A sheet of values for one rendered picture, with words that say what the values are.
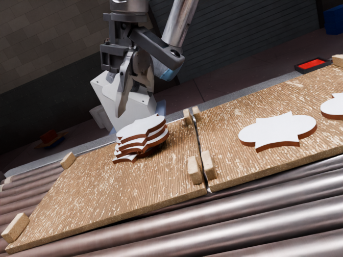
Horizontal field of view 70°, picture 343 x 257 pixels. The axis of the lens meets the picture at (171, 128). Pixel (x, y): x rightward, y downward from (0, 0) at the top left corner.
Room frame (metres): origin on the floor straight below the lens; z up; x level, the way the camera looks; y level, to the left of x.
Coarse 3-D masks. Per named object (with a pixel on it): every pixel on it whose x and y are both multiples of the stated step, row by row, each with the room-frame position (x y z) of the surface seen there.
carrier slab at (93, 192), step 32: (192, 128) 0.59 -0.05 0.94; (96, 160) 0.66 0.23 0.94; (160, 160) 0.50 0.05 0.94; (64, 192) 0.54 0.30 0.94; (96, 192) 0.48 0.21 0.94; (128, 192) 0.43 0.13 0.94; (160, 192) 0.38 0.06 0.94; (192, 192) 0.35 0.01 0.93; (32, 224) 0.46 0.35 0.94; (64, 224) 0.41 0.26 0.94; (96, 224) 0.38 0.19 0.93
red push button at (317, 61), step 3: (315, 60) 0.71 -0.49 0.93; (318, 60) 0.70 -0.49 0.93; (306, 63) 0.72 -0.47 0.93; (309, 63) 0.71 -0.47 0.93; (312, 63) 0.70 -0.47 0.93; (315, 63) 0.69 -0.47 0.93; (318, 63) 0.68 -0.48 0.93; (321, 63) 0.67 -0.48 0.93; (300, 66) 0.72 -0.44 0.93; (303, 66) 0.71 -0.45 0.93; (306, 66) 0.70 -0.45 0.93; (309, 66) 0.69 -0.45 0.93
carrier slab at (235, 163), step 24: (312, 72) 0.62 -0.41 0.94; (336, 72) 0.56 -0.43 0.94; (264, 96) 0.60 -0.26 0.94; (288, 96) 0.54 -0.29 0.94; (312, 96) 0.49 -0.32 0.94; (216, 120) 0.58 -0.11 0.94; (240, 120) 0.52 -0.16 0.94; (336, 120) 0.37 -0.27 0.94; (216, 144) 0.46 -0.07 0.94; (240, 144) 0.42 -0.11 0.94; (312, 144) 0.33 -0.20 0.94; (336, 144) 0.31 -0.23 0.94; (216, 168) 0.38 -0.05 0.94; (240, 168) 0.35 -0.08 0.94; (264, 168) 0.33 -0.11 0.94; (288, 168) 0.32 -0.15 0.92
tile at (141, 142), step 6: (162, 126) 0.57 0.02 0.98; (156, 132) 0.55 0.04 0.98; (162, 132) 0.56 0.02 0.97; (138, 138) 0.56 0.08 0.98; (144, 138) 0.54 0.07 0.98; (150, 138) 0.54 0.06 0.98; (120, 144) 0.57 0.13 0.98; (126, 144) 0.56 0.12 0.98; (132, 144) 0.55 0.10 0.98; (138, 144) 0.54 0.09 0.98; (144, 144) 0.53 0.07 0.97; (120, 150) 0.56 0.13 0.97
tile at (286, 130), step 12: (264, 120) 0.45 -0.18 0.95; (276, 120) 0.43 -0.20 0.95; (288, 120) 0.41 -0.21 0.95; (300, 120) 0.40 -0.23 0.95; (312, 120) 0.38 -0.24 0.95; (240, 132) 0.45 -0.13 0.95; (252, 132) 0.43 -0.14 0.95; (264, 132) 0.41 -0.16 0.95; (276, 132) 0.39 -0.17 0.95; (288, 132) 0.38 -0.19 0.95; (300, 132) 0.36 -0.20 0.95; (312, 132) 0.36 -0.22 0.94; (252, 144) 0.40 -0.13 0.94; (264, 144) 0.37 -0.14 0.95; (276, 144) 0.37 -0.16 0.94; (288, 144) 0.36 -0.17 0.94
